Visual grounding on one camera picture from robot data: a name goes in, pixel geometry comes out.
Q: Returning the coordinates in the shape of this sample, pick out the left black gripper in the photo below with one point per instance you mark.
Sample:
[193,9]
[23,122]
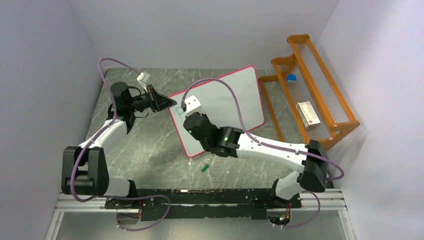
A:
[157,102]

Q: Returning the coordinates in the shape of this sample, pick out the pink-framed whiteboard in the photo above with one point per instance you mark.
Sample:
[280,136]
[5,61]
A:
[220,107]

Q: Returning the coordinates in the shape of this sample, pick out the green marker cap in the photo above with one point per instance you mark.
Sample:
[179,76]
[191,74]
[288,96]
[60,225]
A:
[205,167]

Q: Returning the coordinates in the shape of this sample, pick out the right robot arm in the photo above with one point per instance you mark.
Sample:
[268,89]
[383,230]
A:
[309,170]

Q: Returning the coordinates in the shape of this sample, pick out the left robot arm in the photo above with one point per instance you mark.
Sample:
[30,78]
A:
[84,167]

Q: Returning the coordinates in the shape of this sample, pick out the blue eraser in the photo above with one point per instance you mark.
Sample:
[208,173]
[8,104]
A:
[291,79]

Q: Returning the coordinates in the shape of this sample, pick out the white red box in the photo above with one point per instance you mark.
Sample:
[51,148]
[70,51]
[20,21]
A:
[307,114]

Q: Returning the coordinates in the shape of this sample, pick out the orange wooden tiered rack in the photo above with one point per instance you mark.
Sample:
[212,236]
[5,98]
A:
[314,84]

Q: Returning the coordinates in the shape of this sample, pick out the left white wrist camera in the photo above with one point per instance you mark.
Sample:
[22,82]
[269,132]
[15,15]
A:
[142,79]

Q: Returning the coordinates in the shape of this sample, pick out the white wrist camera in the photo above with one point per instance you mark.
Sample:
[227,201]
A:
[193,105]
[142,79]

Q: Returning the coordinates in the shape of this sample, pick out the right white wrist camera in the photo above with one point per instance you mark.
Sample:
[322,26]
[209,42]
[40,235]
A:
[193,105]

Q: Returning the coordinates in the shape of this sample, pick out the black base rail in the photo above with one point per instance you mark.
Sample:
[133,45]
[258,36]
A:
[253,203]

